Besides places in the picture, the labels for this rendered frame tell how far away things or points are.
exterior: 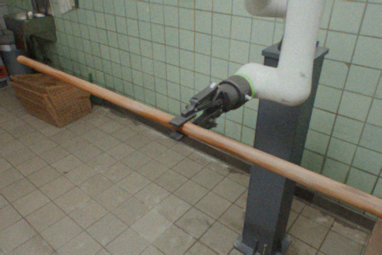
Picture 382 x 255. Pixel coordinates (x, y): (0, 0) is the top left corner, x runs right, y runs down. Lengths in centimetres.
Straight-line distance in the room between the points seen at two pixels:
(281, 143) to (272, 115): 14
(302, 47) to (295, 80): 9
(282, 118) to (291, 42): 54
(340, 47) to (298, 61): 97
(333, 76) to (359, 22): 31
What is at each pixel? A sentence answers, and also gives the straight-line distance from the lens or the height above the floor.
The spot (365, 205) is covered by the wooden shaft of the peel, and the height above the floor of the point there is 120.
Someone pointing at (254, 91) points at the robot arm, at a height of 120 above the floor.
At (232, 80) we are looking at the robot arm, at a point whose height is 124.
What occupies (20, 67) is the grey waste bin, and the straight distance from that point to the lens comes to 453.
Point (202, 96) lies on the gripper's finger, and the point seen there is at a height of 125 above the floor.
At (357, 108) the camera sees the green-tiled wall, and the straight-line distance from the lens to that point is 193.
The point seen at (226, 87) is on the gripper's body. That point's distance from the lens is 85.
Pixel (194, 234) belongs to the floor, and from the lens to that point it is 204.
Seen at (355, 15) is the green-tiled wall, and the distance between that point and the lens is 181.
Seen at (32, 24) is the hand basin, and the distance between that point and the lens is 383.
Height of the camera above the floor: 158
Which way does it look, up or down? 30 degrees down
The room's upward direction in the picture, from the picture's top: straight up
